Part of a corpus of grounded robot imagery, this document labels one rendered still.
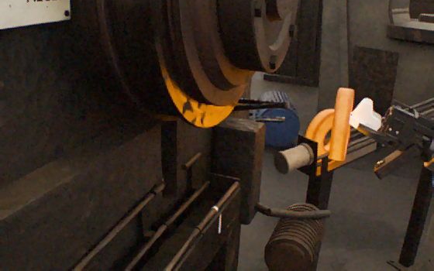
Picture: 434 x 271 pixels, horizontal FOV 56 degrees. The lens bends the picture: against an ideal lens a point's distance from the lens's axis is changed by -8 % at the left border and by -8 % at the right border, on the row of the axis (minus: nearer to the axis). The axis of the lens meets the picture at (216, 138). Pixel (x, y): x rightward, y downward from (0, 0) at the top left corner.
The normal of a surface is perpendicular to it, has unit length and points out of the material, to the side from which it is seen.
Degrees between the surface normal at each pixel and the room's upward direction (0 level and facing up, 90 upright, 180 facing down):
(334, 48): 90
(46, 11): 90
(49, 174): 0
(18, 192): 0
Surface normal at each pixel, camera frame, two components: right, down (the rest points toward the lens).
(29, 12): 0.93, 0.17
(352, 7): -0.58, 0.27
